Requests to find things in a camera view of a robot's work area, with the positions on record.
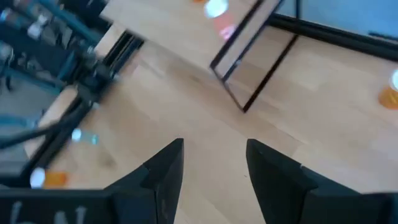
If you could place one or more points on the teal translucent medicine bottle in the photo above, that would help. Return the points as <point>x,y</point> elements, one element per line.
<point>85,137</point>

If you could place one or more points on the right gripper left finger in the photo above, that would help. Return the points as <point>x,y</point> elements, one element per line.
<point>152,193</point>

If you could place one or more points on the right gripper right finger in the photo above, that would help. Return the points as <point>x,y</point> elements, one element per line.
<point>280,193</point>

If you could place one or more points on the wooden shelf black frame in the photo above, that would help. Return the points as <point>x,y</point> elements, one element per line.
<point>174,28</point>

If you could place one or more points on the red translucent medicine bottle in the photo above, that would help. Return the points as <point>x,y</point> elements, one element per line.
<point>222,21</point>

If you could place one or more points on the black aluminium frame rails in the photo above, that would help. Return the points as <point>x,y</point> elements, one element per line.
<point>335,37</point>
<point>62,130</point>

